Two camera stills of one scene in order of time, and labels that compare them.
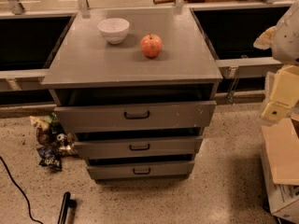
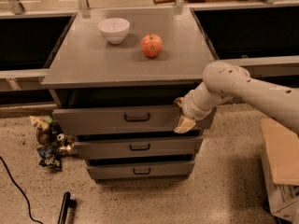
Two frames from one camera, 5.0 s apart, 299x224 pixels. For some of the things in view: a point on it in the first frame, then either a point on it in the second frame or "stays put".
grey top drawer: [103, 118] stays put
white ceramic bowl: [113, 29] stays put
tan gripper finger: [265, 39] to [190, 110]
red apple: [151, 45] stays put
